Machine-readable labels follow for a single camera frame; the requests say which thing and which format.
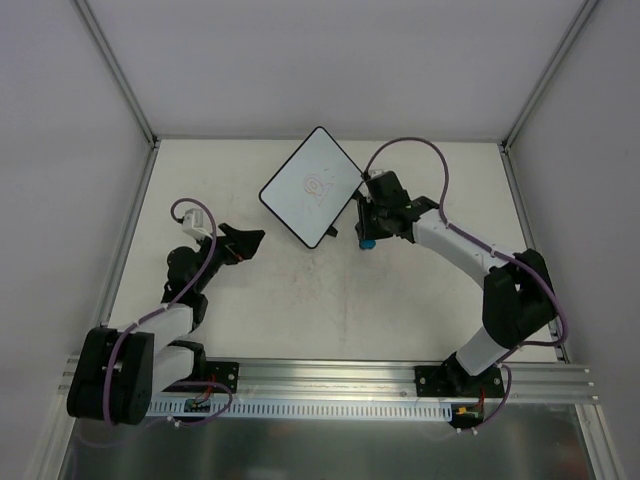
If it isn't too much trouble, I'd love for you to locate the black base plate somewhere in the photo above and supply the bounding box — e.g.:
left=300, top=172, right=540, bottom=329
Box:
left=413, top=365, right=505, bottom=399
left=205, top=360, right=240, bottom=394

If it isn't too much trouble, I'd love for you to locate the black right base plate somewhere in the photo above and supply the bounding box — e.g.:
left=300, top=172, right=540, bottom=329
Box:
left=413, top=365, right=505, bottom=399

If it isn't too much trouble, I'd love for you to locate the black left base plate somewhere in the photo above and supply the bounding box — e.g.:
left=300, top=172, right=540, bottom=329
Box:
left=205, top=360, right=240, bottom=394

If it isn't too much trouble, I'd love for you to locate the blue whiteboard eraser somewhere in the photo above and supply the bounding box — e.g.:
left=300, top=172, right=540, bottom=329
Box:
left=359, top=239, right=376, bottom=250

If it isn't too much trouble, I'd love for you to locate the left aluminium frame post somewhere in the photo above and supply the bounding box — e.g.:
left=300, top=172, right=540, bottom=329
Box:
left=71, top=0, right=157, bottom=147

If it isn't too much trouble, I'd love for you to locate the aluminium frame post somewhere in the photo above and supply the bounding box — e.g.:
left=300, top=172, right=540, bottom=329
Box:
left=501, top=0, right=601, bottom=152
left=71, top=0, right=157, bottom=147

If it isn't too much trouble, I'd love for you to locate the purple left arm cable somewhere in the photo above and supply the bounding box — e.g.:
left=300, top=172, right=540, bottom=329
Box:
left=102, top=198, right=234, bottom=427

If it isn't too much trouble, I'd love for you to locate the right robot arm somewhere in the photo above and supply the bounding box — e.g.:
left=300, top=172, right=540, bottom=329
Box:
left=355, top=171, right=557, bottom=397

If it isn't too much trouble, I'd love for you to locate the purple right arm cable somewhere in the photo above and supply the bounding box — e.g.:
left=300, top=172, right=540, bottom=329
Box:
left=363, top=137, right=571, bottom=436

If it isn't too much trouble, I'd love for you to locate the whiteboard wire stand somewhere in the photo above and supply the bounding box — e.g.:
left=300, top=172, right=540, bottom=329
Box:
left=326, top=189, right=364, bottom=238

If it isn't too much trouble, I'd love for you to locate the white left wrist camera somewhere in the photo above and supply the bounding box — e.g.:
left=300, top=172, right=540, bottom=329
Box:
left=181, top=208, right=211, bottom=242

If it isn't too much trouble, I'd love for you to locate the right aluminium frame post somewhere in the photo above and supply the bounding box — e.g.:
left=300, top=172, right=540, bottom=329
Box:
left=501, top=0, right=601, bottom=152

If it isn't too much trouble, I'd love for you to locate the white whiteboard black frame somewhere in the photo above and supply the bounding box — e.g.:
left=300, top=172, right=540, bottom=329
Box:
left=258, top=126, right=362, bottom=249

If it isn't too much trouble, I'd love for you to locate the white slotted cable duct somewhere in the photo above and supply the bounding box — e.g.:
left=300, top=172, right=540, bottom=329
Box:
left=147, top=396, right=453, bottom=422

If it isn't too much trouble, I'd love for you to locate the aluminium mounting rail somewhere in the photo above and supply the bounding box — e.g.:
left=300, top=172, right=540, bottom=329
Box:
left=57, top=354, right=600, bottom=404

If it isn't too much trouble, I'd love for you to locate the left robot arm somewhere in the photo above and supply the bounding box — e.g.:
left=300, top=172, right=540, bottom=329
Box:
left=66, top=223, right=266, bottom=425

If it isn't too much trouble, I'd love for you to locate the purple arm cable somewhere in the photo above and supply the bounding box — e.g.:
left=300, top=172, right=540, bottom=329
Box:
left=102, top=198, right=234, bottom=427
left=363, top=137, right=571, bottom=436

